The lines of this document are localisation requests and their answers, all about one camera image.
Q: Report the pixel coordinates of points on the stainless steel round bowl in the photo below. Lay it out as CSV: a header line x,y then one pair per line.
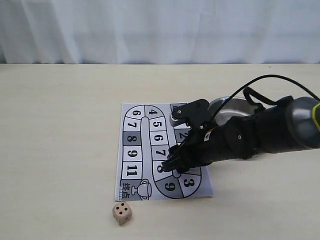
x,y
236,107

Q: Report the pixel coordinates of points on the white fabric curtain backdrop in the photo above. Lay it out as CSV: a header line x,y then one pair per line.
x,y
159,31

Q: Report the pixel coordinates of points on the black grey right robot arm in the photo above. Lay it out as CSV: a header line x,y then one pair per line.
x,y
288,125

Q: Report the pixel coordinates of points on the printed paper game board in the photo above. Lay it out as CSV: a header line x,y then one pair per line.
x,y
145,137

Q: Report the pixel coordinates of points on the wooden die black pips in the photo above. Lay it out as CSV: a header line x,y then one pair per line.
x,y
122,212

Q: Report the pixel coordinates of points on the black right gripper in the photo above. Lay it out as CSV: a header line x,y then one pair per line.
x,y
236,139

